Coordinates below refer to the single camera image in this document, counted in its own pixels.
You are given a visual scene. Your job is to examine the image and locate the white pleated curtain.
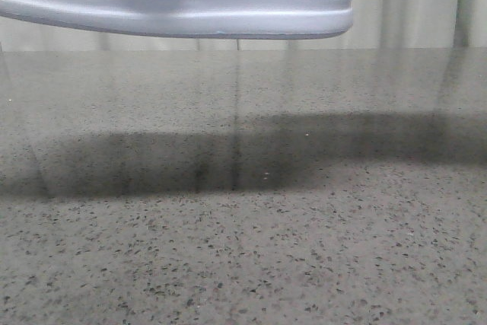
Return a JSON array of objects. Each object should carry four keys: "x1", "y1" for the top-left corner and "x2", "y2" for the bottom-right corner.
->
[{"x1": 1, "y1": 0, "x2": 486, "y2": 51}]

